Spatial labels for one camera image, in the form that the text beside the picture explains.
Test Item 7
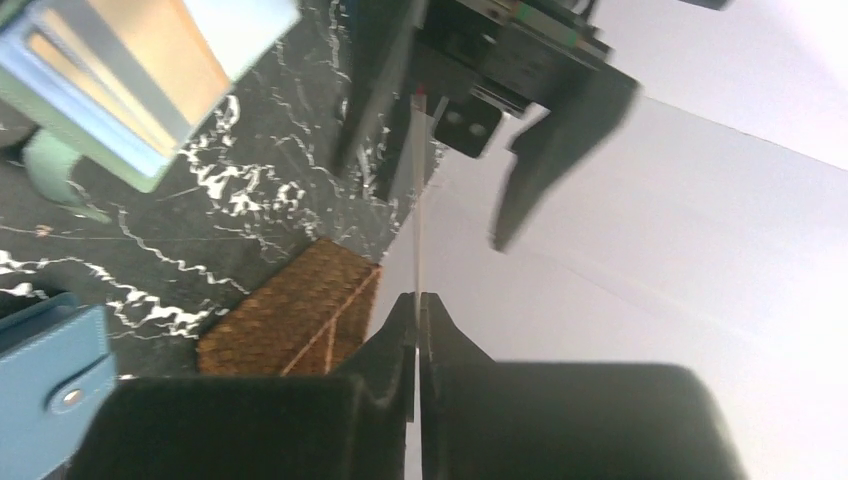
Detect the green card holder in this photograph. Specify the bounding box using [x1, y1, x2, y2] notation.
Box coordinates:
[0, 0, 303, 225]

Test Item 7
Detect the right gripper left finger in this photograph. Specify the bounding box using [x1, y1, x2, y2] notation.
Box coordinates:
[67, 293, 415, 479]

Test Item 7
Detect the brown credit card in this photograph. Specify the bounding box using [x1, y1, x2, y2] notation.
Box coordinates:
[410, 92, 427, 318]

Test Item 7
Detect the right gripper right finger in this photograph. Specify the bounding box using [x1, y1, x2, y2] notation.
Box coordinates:
[418, 293, 746, 479]

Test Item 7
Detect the brown woven divided basket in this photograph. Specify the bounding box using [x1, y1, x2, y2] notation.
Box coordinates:
[196, 239, 382, 376]

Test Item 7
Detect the light blue card holder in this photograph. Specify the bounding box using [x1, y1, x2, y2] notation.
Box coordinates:
[1, 292, 116, 479]

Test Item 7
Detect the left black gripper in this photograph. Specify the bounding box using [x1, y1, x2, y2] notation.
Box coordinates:
[331, 0, 640, 252]

